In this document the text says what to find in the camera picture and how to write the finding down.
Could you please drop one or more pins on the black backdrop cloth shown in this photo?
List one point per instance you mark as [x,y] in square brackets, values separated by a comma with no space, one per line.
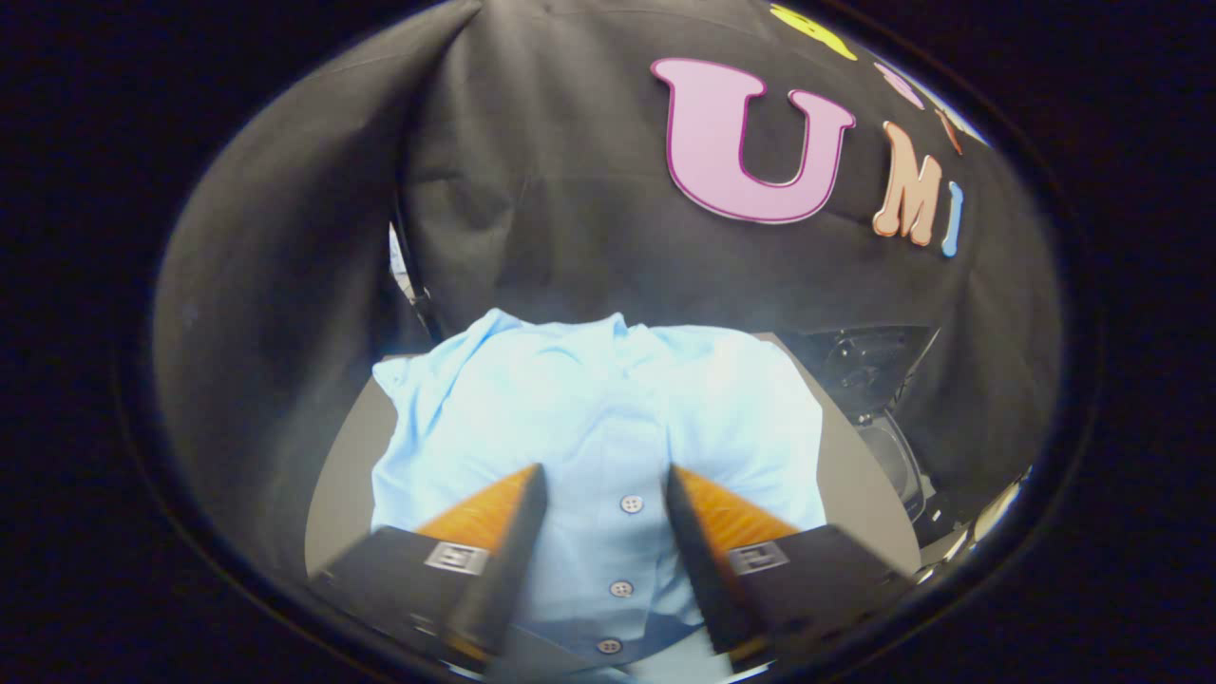
[532,171]

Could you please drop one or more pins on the beige cabinet with dark top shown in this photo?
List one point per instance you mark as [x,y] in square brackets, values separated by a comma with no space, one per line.
[347,494]

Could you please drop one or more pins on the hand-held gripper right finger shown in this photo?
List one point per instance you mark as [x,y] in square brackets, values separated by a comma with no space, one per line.
[703,570]

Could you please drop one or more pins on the grey washing machine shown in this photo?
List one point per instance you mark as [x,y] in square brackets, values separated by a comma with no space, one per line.
[893,456]

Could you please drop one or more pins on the light blue button shirt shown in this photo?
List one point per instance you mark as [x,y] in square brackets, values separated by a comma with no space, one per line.
[589,408]

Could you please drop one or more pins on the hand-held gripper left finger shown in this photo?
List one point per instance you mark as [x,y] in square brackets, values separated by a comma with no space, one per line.
[499,570]

